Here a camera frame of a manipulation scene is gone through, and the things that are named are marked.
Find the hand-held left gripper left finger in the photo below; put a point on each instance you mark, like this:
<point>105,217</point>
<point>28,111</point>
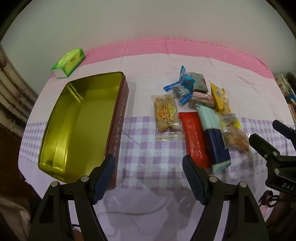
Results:
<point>105,176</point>

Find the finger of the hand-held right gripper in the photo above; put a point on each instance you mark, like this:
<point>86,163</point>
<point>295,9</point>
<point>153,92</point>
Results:
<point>283,129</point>
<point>261,143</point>

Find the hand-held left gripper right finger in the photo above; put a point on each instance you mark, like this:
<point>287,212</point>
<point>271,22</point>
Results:
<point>193,176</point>

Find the clear fried snack packet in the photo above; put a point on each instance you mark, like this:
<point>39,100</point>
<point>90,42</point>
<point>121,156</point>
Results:
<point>235,138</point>

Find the red snack packet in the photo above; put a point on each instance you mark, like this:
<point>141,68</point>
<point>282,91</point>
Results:
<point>194,136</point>

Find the small clear snack packet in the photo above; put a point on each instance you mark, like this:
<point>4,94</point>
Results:
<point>227,118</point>

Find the teal navy snack packet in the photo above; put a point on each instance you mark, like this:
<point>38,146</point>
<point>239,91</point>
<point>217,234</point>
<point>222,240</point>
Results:
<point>215,139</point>

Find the gold tin box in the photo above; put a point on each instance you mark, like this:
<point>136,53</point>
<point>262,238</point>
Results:
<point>81,120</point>

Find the yellow snack packet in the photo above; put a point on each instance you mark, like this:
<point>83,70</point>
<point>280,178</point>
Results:
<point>218,97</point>

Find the clear rice cracker packet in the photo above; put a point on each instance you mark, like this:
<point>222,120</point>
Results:
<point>165,113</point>

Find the pink snack packet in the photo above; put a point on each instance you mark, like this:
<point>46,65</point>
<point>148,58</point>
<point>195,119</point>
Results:
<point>201,99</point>

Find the dark candy packet blue ends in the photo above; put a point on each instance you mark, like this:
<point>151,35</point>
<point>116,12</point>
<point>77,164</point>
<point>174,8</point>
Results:
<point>179,91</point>

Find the grey green snack packet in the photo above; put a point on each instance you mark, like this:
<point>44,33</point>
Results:
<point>198,82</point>

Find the colourful clutter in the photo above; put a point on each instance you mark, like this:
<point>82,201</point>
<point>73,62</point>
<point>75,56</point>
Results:
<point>286,88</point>

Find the blue label candy packet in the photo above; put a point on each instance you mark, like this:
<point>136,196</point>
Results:
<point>186,81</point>

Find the pink purple checkered tablecloth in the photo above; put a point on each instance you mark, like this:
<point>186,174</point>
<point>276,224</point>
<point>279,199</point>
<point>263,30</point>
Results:
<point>143,69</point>

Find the green tissue pack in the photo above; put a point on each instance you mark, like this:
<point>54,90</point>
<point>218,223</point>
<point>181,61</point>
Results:
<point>69,61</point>

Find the beige patterned curtain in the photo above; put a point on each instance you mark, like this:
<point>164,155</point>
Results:
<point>11,88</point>

